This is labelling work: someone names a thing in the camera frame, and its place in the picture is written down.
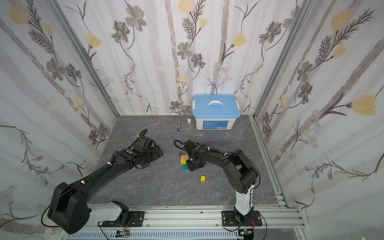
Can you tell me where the small clear corked bottle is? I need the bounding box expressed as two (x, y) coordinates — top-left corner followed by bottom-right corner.
(187, 119), (194, 133)

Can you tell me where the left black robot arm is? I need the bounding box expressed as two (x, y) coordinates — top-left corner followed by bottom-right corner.
(42, 129), (164, 234)

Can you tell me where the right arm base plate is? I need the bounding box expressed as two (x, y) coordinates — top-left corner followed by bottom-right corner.
(221, 210), (263, 227)

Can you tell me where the small circuit board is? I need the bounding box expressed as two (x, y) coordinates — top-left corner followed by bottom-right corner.
(115, 230), (131, 238)

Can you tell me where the glass beaker blue liquid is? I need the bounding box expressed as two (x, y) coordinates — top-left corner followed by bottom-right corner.
(175, 120), (184, 132)

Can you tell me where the blue lid storage box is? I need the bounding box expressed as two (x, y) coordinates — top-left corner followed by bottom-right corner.
(193, 95), (241, 130)

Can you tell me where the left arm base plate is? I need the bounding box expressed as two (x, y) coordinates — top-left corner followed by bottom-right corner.
(98, 211), (145, 228)

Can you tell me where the aluminium frame rail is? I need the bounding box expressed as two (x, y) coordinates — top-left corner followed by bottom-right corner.
(59, 205), (307, 230)

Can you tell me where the white slotted cable duct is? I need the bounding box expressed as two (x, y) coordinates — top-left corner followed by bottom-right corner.
(65, 229), (243, 240)

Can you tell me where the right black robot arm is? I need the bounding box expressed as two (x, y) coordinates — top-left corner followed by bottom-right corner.
(174, 140), (261, 226)

